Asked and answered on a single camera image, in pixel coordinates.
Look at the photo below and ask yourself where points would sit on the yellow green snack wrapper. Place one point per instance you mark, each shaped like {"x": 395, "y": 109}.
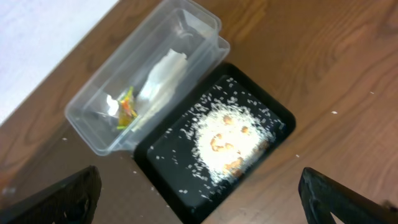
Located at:
{"x": 127, "y": 113}

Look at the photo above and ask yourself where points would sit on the rice and peanut waste pile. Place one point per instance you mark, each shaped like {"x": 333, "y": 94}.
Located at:
{"x": 215, "y": 140}

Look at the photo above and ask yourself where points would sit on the clear plastic bin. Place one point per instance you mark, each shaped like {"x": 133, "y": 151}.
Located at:
{"x": 184, "y": 26}

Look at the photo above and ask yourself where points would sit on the white paper napkin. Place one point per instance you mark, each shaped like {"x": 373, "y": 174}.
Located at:
{"x": 165, "y": 70}

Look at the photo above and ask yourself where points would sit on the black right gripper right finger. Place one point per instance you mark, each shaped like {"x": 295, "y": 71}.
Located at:
{"x": 323, "y": 198}

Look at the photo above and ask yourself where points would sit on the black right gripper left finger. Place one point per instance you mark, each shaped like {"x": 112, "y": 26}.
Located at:
{"x": 72, "y": 200}

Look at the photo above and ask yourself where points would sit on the black waste tray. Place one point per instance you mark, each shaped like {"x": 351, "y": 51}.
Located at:
{"x": 192, "y": 209}

